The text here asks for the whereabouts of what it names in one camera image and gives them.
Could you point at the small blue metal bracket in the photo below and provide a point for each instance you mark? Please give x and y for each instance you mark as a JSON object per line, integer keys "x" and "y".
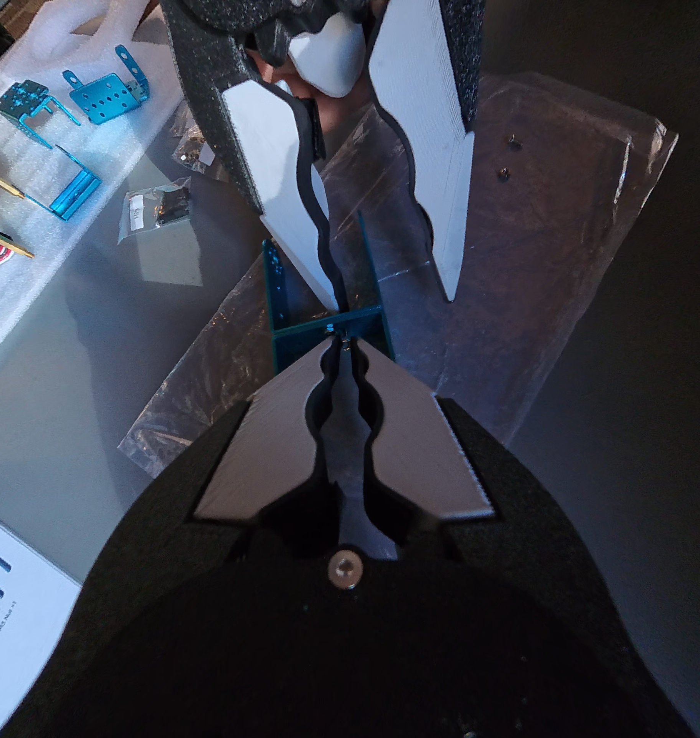
{"x": 33, "y": 106}
{"x": 75, "y": 190}

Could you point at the large clear plastic bag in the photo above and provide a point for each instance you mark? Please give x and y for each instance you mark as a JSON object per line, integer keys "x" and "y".
{"x": 558, "y": 231}

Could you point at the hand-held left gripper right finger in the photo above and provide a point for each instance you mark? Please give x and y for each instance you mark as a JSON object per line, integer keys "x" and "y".
{"x": 431, "y": 456}

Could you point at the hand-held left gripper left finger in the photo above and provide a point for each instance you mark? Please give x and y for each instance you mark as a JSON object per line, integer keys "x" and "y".
{"x": 264, "y": 456}

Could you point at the person's right hand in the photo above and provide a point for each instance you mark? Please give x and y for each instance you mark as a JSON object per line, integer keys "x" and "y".
{"x": 318, "y": 121}

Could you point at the pile of small screw bags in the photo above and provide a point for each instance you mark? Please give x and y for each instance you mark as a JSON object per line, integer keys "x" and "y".
{"x": 154, "y": 208}

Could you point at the blue metal bracket assembly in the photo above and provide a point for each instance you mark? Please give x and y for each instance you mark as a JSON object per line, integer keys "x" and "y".
{"x": 287, "y": 294}

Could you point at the white foam tray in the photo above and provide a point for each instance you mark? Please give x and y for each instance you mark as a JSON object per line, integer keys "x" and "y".
{"x": 39, "y": 277}

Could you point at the brass standoff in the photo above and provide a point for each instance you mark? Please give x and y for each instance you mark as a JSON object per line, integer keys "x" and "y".
{"x": 2, "y": 181}
{"x": 4, "y": 242}

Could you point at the white instruction sheet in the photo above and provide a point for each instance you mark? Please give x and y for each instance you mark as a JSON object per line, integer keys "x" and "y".
{"x": 21, "y": 623}

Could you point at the perforated blue metal bracket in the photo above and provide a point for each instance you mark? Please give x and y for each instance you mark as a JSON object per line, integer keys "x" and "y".
{"x": 108, "y": 95}

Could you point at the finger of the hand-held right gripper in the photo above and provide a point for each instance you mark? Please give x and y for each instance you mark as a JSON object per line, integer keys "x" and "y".
{"x": 275, "y": 162}
{"x": 431, "y": 104}

